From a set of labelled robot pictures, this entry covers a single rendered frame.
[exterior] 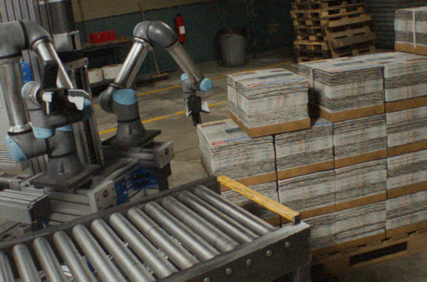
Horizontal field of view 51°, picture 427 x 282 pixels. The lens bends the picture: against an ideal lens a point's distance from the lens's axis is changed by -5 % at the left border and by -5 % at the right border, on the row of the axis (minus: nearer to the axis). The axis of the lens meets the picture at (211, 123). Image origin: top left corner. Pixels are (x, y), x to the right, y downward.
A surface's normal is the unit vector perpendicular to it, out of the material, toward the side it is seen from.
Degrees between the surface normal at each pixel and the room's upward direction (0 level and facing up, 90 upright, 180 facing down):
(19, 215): 90
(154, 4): 90
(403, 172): 90
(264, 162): 91
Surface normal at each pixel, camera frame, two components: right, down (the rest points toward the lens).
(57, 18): -0.42, 0.29
